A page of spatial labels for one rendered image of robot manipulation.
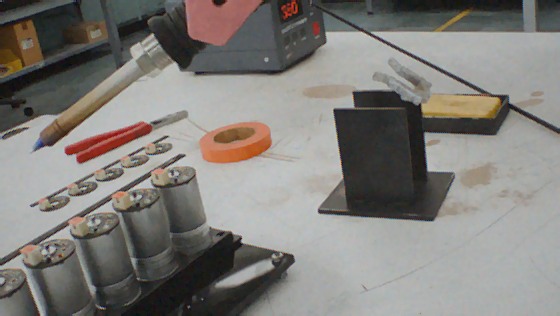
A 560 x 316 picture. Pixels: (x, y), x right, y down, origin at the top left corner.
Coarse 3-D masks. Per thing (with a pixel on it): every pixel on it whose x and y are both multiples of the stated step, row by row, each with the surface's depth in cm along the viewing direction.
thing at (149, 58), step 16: (144, 48) 26; (160, 48) 26; (128, 64) 26; (144, 64) 26; (160, 64) 26; (112, 80) 26; (128, 80) 26; (96, 96) 26; (112, 96) 26; (64, 112) 26; (80, 112) 26; (48, 128) 26; (64, 128) 26; (48, 144) 27
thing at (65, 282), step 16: (32, 272) 29; (48, 272) 28; (64, 272) 29; (80, 272) 30; (48, 288) 29; (64, 288) 29; (80, 288) 30; (48, 304) 29; (64, 304) 29; (80, 304) 30
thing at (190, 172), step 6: (168, 168) 36; (174, 168) 36; (180, 168) 36; (186, 168) 36; (192, 168) 36; (180, 174) 35; (186, 174) 35; (192, 174) 35; (174, 180) 34; (180, 180) 35; (186, 180) 34; (156, 186) 35; (162, 186) 34; (168, 186) 34; (174, 186) 34
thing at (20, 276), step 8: (0, 272) 28; (8, 272) 28; (16, 272) 28; (24, 272) 28; (8, 280) 28; (16, 280) 27; (24, 280) 27; (0, 288) 27; (16, 288) 27; (0, 296) 26
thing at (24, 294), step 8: (0, 280) 27; (24, 288) 27; (8, 296) 27; (16, 296) 27; (24, 296) 27; (32, 296) 28; (0, 304) 27; (8, 304) 27; (16, 304) 27; (24, 304) 27; (32, 304) 28; (0, 312) 27; (8, 312) 27; (16, 312) 27; (24, 312) 27; (32, 312) 28
